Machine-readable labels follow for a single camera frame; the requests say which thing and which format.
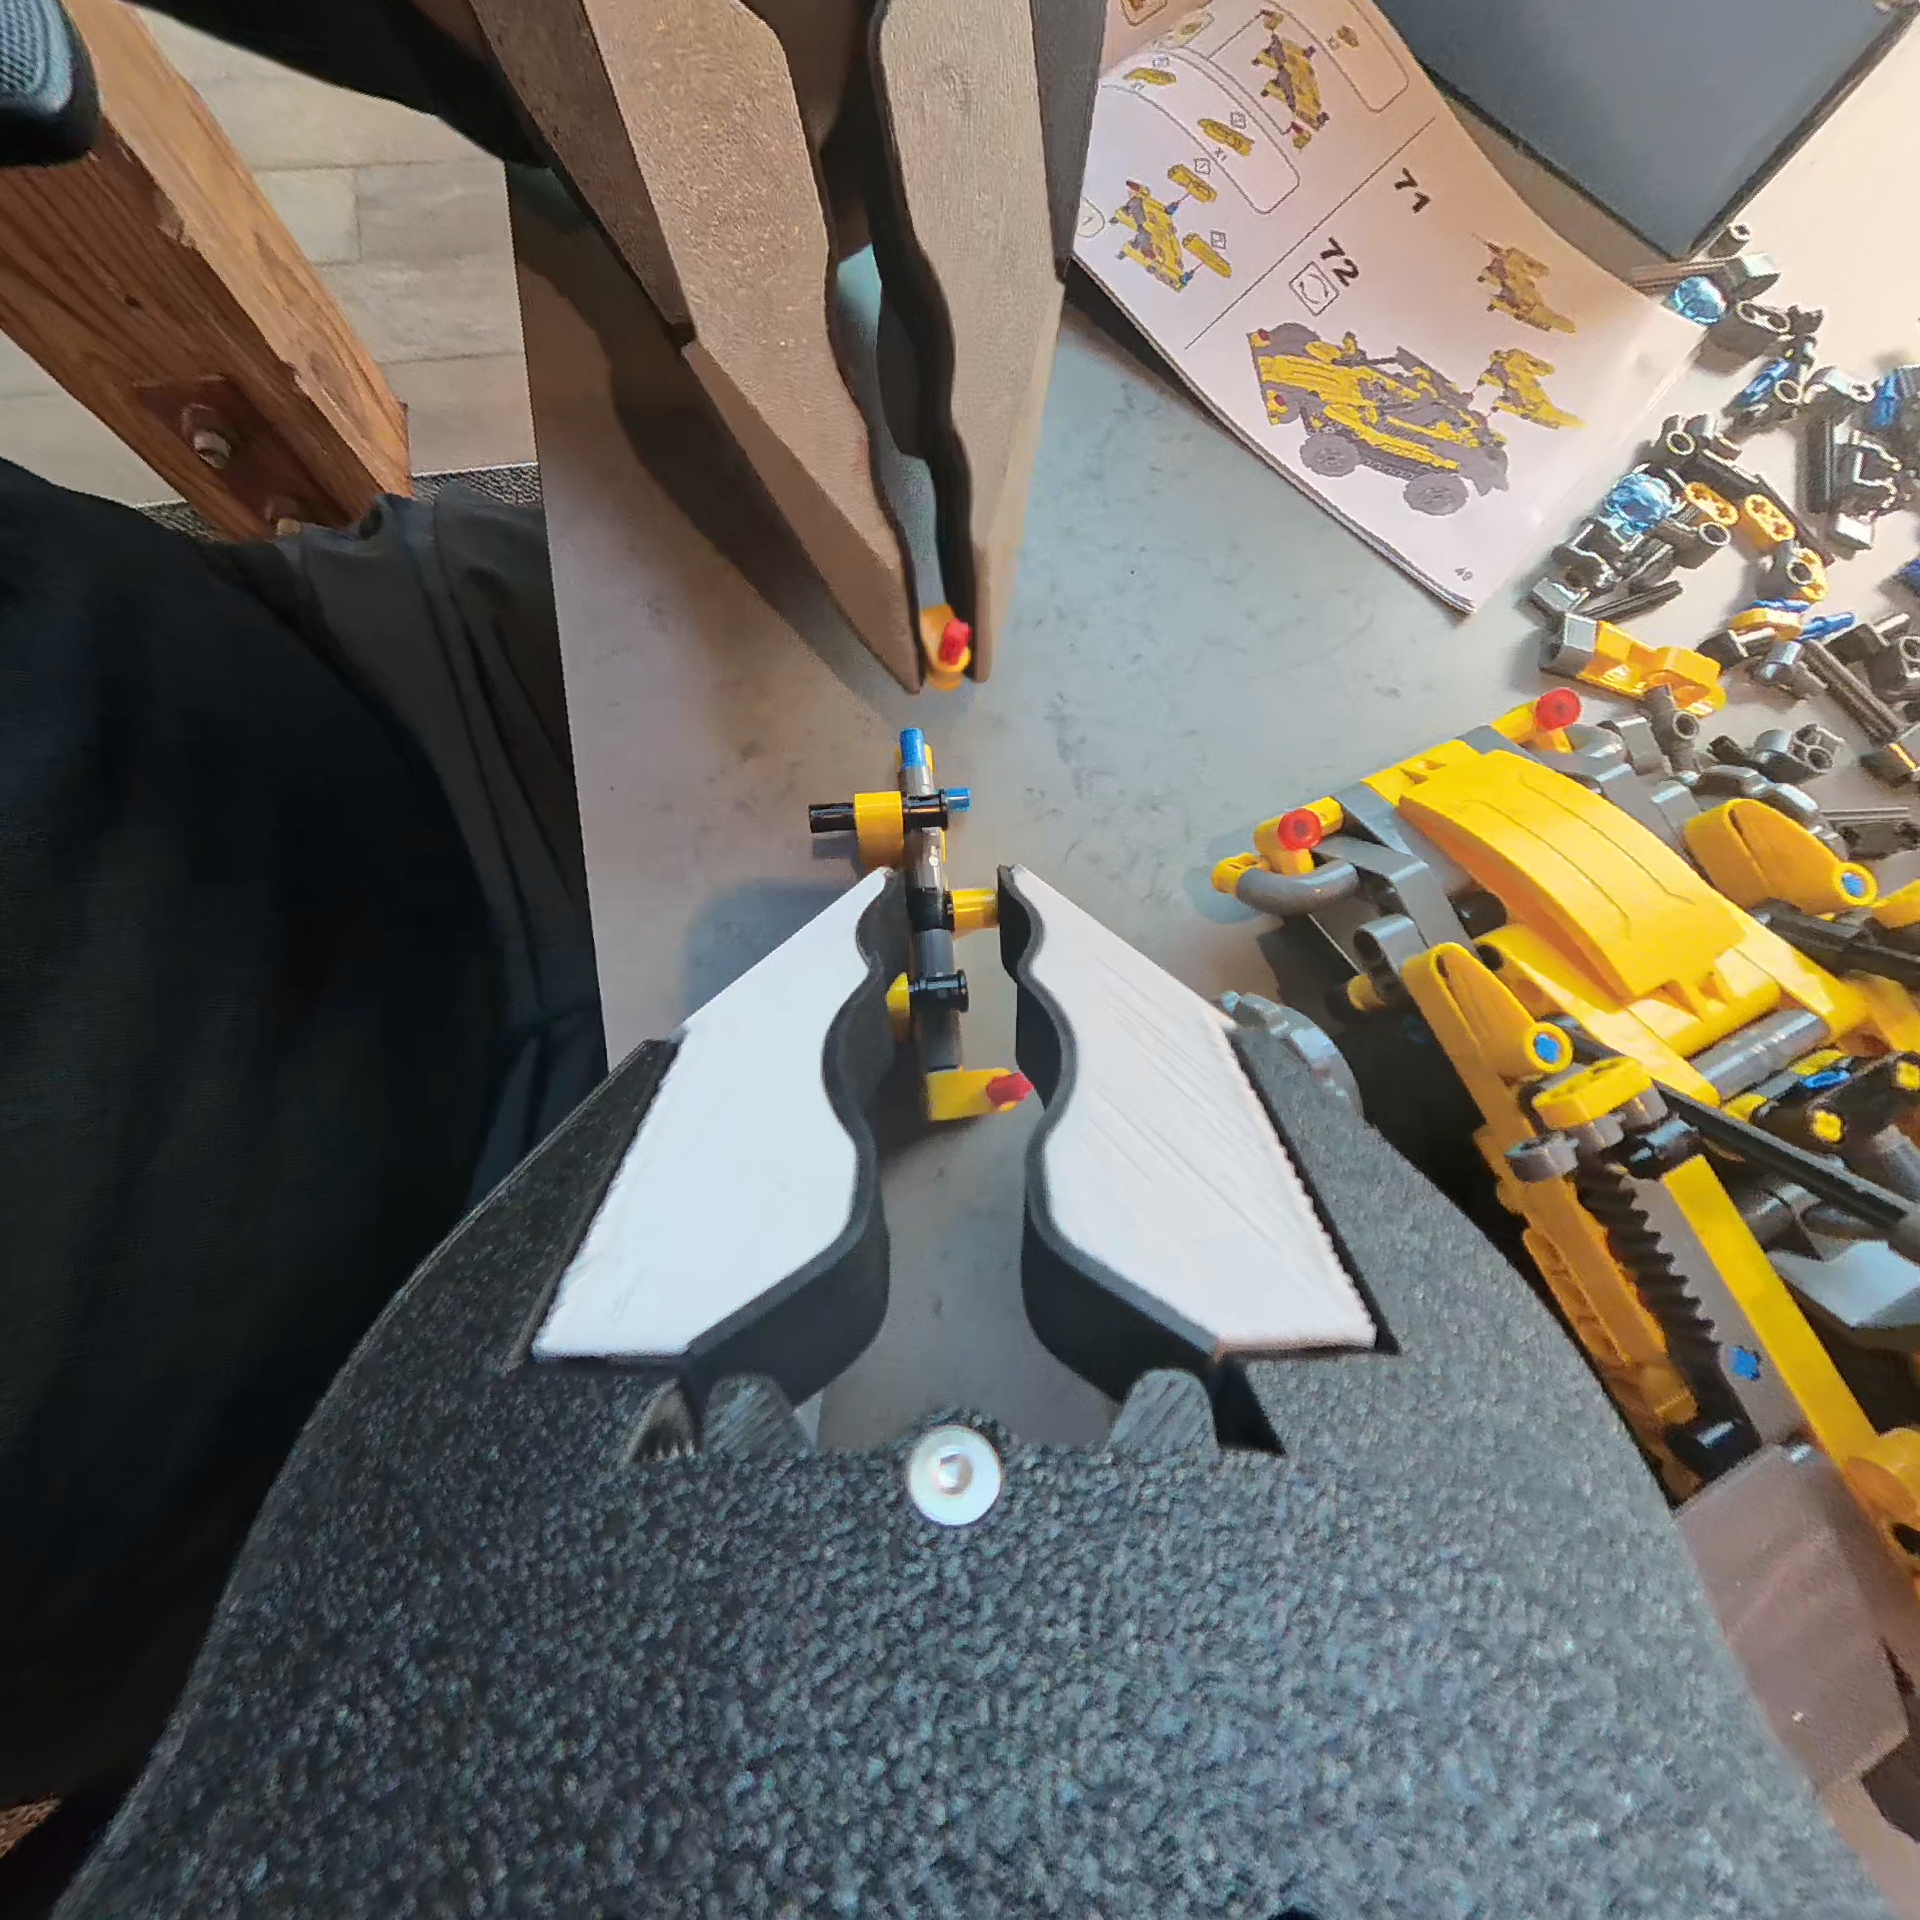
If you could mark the grey desk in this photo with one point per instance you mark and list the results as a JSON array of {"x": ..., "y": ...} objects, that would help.
[{"x": 1170, "y": 600}]

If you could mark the dark blue cardboard box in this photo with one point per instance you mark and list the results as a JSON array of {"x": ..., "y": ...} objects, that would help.
[{"x": 1650, "y": 103}]

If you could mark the yellow brick subassembly blue pins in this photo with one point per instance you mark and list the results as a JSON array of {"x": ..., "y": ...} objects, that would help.
[{"x": 930, "y": 900}]

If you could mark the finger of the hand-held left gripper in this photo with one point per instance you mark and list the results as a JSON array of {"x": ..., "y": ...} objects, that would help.
[
  {"x": 985, "y": 300},
  {"x": 720, "y": 255}
]

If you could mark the brick instruction booklet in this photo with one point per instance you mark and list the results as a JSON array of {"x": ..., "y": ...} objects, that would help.
[{"x": 1350, "y": 270}]

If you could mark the wooden beam with bolts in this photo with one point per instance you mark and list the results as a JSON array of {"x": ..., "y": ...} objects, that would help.
[{"x": 225, "y": 300}]

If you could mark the person's dark clothed body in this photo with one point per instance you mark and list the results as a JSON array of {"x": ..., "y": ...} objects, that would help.
[{"x": 225, "y": 1049}]

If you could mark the person's left forearm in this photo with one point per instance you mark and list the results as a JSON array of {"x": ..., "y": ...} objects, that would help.
[{"x": 302, "y": 45}]

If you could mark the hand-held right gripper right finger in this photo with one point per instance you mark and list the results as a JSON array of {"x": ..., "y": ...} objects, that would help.
[{"x": 1185, "y": 1183}]

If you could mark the pile of dark small bricks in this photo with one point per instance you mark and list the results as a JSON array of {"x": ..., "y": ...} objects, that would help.
[{"x": 1770, "y": 495}]

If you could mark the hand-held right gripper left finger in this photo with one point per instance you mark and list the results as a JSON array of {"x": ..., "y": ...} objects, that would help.
[{"x": 720, "y": 1183}]

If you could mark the yellow connector brick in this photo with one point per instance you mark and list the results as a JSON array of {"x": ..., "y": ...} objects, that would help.
[
  {"x": 942, "y": 662},
  {"x": 962, "y": 1096}
]

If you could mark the yellow toy brick car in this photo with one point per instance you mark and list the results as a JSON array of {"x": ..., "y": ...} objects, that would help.
[{"x": 1576, "y": 900}]

